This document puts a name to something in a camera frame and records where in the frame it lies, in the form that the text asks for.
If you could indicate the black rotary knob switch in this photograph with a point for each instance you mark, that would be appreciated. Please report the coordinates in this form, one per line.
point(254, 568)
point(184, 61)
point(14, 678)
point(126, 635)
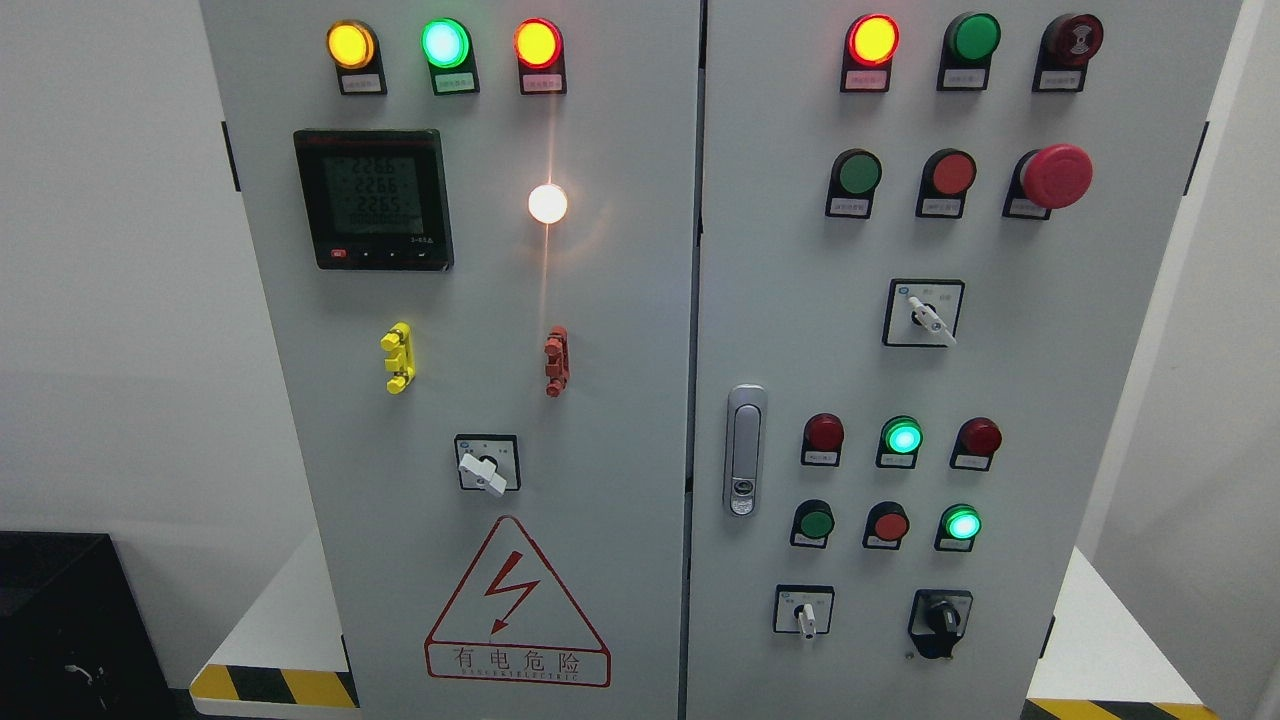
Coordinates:
point(938, 620)

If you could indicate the red terminal connector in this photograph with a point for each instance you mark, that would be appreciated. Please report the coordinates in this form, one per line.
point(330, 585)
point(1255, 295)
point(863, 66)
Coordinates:
point(557, 361)

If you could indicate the white glowing indicator light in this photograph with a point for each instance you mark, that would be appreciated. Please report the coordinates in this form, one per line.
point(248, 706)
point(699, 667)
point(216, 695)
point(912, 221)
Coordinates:
point(547, 203)

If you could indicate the dark red indicator light left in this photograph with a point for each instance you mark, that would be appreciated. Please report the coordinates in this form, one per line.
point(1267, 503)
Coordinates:
point(823, 438)

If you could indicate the grey left cabinet door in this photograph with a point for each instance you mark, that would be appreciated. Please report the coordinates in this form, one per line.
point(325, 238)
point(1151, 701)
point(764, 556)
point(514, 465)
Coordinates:
point(603, 465)

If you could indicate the grey cabinet door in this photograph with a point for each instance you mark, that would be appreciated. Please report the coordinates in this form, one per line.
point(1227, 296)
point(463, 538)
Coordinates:
point(603, 465)
point(794, 301)

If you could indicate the green push button lower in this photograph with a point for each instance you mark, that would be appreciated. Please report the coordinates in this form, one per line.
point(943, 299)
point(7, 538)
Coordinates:
point(814, 521)

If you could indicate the green push button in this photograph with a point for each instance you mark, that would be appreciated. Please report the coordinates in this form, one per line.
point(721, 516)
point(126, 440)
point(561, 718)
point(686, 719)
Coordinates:
point(854, 176)
point(814, 521)

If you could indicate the yellow terminal connector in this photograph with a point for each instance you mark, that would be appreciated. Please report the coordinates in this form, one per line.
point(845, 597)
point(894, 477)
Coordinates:
point(399, 360)

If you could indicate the green lit indicator light middle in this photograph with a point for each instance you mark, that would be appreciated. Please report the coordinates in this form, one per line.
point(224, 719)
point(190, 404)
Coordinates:
point(899, 443)

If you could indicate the green lit indicator light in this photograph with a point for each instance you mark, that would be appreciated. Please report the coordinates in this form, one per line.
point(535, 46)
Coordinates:
point(899, 443)
point(447, 47)

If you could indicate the green push button upper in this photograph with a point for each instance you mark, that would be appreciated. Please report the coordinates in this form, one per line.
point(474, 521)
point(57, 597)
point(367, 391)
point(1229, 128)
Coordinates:
point(854, 176)

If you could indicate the red electrical hazard warning sticker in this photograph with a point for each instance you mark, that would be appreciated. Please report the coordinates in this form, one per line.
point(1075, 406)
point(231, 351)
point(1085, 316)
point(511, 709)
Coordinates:
point(512, 619)

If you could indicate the red push button lower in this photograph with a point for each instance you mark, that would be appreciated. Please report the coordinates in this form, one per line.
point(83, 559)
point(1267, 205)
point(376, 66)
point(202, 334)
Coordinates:
point(887, 524)

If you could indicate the red push button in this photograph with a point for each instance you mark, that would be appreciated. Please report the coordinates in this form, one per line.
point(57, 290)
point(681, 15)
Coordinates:
point(946, 177)
point(887, 524)

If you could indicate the black digital power meter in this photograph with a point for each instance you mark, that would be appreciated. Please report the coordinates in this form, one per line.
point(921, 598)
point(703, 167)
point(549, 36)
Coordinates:
point(375, 199)

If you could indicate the grey right cabinet door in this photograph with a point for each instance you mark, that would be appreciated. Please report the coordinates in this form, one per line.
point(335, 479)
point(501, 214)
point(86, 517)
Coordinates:
point(794, 301)

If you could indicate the red-rimmed yellow indicator light left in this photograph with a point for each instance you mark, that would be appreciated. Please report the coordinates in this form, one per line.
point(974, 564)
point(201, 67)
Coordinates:
point(539, 50)

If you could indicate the green indicator light lower right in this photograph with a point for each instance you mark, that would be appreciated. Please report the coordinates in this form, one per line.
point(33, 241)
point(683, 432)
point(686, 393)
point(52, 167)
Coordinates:
point(959, 525)

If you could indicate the red push button upper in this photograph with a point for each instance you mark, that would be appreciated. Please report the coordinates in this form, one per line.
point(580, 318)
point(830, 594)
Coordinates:
point(946, 177)

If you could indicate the green lit indicator light top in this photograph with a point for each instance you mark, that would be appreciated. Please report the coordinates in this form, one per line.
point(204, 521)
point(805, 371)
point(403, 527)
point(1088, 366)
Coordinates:
point(447, 47)

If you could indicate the red lit indicator light right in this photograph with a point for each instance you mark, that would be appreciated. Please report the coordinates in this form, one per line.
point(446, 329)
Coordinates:
point(870, 43)

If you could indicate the yellow indicator light top left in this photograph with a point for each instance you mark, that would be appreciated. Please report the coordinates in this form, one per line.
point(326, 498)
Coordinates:
point(355, 50)

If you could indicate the red emergency stop mushroom button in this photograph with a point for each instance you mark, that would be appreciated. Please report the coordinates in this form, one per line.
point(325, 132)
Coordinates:
point(1047, 179)

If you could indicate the dark green indicator light top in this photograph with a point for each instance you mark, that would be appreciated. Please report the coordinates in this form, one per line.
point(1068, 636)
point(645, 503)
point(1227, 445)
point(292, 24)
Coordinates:
point(968, 45)

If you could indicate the dark red buzzer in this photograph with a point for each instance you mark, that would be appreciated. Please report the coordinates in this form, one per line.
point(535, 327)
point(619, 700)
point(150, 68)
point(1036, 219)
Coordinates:
point(1067, 45)

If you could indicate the white platform with hazard stripes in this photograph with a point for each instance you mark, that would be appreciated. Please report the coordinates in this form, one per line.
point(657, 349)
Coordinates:
point(285, 659)

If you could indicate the black box lower left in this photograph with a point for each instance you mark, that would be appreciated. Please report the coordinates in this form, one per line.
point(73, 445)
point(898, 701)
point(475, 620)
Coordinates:
point(73, 643)

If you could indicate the silver door handle lock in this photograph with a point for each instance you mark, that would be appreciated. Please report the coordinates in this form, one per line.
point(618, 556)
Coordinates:
point(744, 428)

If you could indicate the white selector switch left door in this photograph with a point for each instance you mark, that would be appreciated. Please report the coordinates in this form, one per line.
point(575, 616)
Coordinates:
point(488, 462)

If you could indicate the white selector switch upper right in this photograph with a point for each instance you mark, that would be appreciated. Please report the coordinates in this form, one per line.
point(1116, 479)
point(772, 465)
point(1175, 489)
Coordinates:
point(922, 313)

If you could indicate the white selector switch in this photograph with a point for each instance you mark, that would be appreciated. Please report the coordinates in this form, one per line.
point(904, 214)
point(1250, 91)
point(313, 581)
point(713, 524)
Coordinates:
point(922, 313)
point(803, 609)

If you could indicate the white selector switch lower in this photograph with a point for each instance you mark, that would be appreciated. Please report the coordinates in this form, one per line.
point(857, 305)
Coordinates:
point(803, 609)

